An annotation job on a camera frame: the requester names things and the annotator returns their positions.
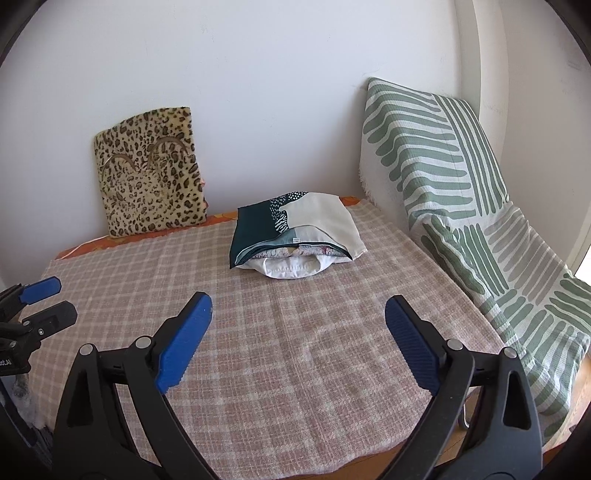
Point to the leopard print fur cushion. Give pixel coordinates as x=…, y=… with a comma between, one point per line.
x=148, y=174

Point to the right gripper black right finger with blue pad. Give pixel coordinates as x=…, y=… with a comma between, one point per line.
x=503, y=440

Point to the white shirt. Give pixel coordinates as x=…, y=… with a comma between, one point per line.
x=290, y=268

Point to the pink plaid bed blanket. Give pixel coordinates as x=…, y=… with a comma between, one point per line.
x=293, y=377

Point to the green striped white throw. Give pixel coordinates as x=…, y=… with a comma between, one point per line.
x=427, y=163

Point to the white and teal patterned garment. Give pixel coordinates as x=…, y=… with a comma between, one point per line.
x=295, y=224

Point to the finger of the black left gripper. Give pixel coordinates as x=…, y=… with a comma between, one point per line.
x=48, y=322
x=14, y=299

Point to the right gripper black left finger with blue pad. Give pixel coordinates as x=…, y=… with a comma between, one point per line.
x=92, y=439

